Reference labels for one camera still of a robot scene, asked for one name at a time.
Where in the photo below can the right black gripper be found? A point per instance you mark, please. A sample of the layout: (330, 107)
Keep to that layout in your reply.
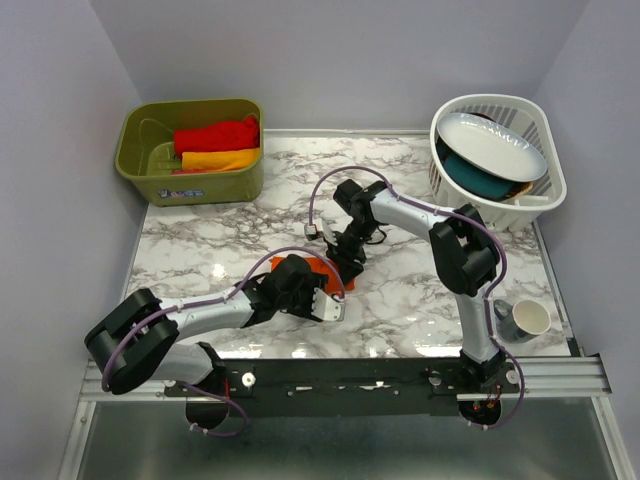
(345, 259)

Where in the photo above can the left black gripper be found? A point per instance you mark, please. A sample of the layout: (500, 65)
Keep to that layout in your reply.
(311, 282)

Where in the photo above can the orange t shirt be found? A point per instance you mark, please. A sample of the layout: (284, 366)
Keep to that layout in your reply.
(320, 267)

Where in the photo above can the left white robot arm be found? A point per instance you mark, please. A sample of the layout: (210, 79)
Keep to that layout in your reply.
(143, 337)

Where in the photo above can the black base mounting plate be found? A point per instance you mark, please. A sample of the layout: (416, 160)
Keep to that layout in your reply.
(271, 388)

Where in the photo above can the yellow rolled t shirt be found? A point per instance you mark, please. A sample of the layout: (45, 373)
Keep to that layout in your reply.
(221, 161)

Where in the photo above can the red rolled t shirt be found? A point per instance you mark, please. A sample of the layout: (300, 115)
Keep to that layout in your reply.
(229, 135)

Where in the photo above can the teal bowl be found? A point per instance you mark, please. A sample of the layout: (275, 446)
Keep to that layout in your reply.
(475, 180)

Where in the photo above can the grey white mug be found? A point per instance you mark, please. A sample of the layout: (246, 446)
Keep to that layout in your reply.
(522, 321)

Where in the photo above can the white oval plate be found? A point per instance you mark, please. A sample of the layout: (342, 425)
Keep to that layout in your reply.
(491, 147)

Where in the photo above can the brown wooden dish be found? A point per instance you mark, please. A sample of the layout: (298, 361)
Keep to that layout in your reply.
(519, 190)

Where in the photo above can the olive green plastic bin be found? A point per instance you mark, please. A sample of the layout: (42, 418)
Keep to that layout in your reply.
(146, 157)

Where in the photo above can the white plastic basket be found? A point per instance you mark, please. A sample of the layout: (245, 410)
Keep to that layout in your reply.
(524, 118)

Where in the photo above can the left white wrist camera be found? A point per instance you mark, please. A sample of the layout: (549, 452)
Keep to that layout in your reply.
(327, 308)

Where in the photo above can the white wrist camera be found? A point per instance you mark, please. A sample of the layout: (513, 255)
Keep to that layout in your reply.
(320, 231)
(327, 308)

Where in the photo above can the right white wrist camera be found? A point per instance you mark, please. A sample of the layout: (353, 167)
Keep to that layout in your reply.
(320, 231)

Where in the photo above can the aluminium rail frame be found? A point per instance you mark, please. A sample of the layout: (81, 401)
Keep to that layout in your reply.
(564, 427)

